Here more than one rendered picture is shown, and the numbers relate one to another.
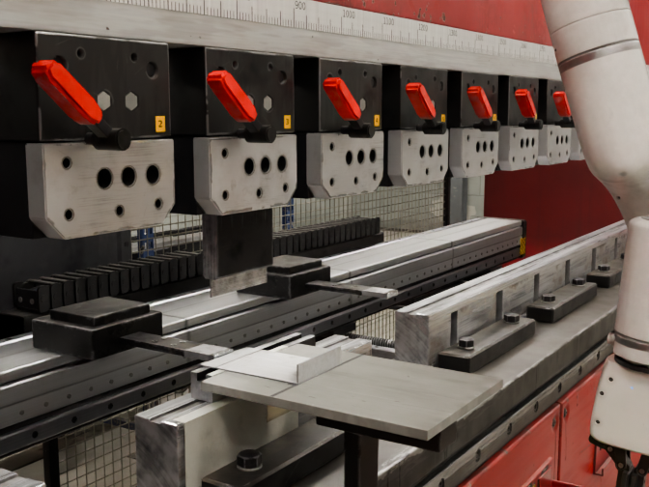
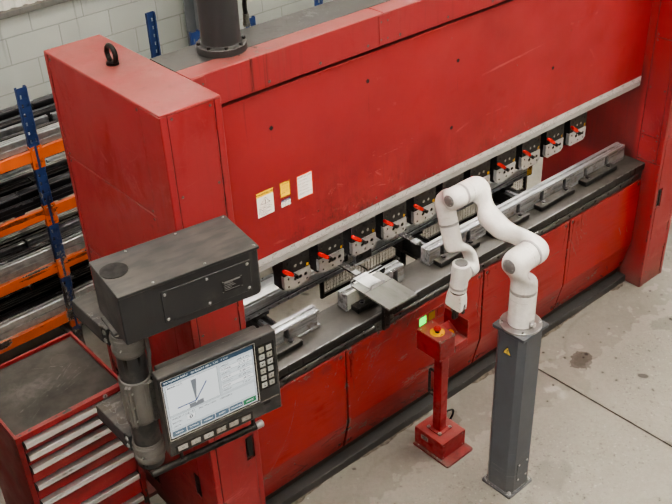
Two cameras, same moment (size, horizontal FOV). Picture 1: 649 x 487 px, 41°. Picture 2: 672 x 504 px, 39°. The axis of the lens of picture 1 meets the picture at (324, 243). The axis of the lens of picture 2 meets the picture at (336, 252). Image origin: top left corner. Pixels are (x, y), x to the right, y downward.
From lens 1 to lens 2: 3.68 m
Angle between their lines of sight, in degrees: 30
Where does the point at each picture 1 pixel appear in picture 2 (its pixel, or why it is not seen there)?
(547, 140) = (496, 176)
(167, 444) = (343, 298)
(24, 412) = (314, 279)
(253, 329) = (379, 245)
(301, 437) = not seen: hidden behind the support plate
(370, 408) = (382, 300)
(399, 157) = (413, 219)
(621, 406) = (450, 299)
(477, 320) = not seen: hidden behind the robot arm
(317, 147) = (383, 230)
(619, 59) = (448, 229)
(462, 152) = not seen: hidden behind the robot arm
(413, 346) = (425, 257)
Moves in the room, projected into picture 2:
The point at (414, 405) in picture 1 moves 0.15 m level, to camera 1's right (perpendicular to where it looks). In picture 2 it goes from (391, 300) to (423, 305)
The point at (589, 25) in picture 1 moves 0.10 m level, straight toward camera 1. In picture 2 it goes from (442, 220) to (431, 231)
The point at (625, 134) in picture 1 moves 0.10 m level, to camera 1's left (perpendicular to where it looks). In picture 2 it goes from (448, 245) to (427, 243)
